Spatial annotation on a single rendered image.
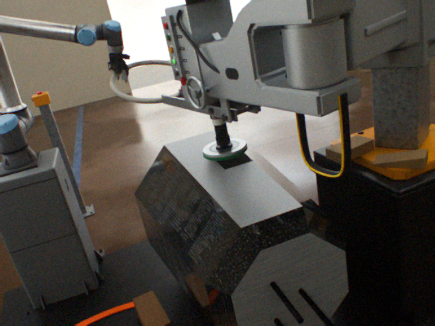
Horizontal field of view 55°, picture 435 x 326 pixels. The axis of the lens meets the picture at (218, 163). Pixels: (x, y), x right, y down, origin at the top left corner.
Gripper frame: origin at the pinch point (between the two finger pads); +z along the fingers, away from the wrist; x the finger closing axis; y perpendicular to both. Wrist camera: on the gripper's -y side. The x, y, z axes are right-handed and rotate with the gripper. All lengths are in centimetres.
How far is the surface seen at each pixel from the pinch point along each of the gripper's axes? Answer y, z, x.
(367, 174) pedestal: 37, -13, 151
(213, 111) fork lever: 42, -27, 81
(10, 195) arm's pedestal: 84, 34, -21
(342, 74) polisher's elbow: 64, -70, 134
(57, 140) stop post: -7, 80, -78
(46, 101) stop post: -13, 49, -86
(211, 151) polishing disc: 44, -5, 82
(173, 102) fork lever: 24, -12, 50
